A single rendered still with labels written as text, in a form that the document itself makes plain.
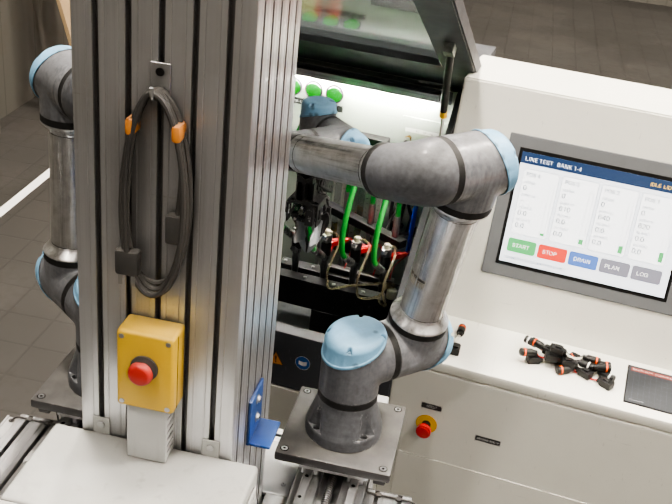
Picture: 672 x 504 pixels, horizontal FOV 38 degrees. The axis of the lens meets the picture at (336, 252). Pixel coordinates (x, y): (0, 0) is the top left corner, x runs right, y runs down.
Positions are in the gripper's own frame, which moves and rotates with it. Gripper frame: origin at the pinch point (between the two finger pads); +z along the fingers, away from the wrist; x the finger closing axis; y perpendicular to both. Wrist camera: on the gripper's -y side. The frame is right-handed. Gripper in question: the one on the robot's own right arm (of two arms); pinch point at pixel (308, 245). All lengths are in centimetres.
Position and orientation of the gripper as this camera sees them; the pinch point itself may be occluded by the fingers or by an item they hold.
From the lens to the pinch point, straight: 221.2
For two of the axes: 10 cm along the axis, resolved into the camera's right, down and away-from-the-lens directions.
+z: -1.0, 8.8, 4.7
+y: -3.1, 4.2, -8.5
